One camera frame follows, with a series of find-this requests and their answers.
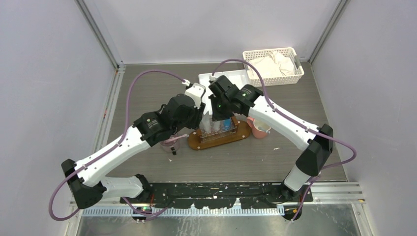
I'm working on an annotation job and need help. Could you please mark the clear glass holder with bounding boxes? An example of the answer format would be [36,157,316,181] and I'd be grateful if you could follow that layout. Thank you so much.
[202,120,237,143]

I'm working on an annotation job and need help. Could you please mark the orange cap toothpaste tube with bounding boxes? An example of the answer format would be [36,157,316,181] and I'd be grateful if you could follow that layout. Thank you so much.
[200,112,211,133]

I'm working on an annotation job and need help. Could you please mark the pink mug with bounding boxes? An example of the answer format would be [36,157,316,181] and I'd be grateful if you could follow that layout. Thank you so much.
[246,117,271,139]

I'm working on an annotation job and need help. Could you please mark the white towels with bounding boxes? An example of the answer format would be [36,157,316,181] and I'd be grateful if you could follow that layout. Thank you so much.
[249,52,295,79]

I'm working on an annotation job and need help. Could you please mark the white plastic tray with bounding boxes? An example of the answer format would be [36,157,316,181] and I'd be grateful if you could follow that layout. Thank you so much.
[198,69,249,98]

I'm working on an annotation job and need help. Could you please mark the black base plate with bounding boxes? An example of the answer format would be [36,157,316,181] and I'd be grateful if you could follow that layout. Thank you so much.
[128,182,313,209]

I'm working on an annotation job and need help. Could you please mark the purple cable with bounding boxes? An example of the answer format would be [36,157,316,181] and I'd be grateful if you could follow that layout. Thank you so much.
[210,59,357,222]
[48,68,191,222]

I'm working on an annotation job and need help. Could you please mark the brown wooden block back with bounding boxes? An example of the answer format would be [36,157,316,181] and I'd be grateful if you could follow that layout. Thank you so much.
[231,116,239,128]

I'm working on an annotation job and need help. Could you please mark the blue toothpaste tube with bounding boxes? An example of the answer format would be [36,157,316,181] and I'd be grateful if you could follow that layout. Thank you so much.
[222,118,232,130]

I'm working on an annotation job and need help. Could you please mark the oval wooden tray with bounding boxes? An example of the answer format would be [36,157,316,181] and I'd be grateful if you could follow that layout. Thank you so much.
[187,120,251,150]

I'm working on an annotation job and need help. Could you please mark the purple mug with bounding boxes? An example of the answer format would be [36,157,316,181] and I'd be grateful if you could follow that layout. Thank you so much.
[159,134,180,155]

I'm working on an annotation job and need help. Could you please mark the white basket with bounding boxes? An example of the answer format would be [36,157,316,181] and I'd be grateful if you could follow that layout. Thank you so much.
[242,47,304,86]

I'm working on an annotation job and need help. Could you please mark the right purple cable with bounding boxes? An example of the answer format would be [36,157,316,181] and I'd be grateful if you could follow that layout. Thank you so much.
[210,59,357,222]

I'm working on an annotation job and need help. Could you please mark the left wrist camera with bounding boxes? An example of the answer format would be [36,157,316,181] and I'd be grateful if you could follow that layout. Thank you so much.
[182,81,206,109]

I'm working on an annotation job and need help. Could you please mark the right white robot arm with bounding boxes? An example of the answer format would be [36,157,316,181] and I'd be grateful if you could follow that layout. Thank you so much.
[208,75,333,202]

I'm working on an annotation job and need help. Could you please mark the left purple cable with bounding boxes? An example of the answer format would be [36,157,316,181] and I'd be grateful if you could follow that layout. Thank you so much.
[48,68,191,222]

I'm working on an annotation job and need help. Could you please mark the white toothpaste tube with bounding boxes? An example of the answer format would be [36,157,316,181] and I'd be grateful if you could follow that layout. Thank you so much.
[212,121,221,132]

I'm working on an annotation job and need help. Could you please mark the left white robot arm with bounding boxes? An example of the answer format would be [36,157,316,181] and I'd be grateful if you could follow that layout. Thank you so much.
[61,92,205,209]

